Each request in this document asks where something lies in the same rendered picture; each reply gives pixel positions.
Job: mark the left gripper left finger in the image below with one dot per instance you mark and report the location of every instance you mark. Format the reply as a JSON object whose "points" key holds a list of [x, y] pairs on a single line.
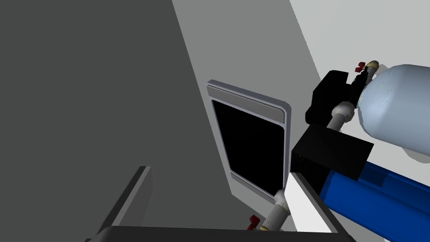
{"points": [[129, 198]]}

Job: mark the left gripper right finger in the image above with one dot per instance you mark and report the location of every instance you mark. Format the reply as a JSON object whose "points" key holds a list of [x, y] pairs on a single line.
{"points": [[307, 211]]}

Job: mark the white pipe with red valve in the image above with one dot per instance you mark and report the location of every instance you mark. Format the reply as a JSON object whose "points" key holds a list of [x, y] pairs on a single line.
{"points": [[277, 213]]}

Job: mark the blue cylinder with black cap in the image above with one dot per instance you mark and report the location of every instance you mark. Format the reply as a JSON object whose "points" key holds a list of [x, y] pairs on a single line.
{"points": [[369, 195]]}

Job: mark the black box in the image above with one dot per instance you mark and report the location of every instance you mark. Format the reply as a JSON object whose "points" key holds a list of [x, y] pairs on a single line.
{"points": [[327, 95]]}

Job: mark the pale blue tank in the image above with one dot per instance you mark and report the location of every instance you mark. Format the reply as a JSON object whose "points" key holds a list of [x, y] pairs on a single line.
{"points": [[396, 107]]}

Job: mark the black panel with silver frame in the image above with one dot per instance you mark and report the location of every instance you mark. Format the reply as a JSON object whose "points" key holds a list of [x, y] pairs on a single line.
{"points": [[252, 144]]}

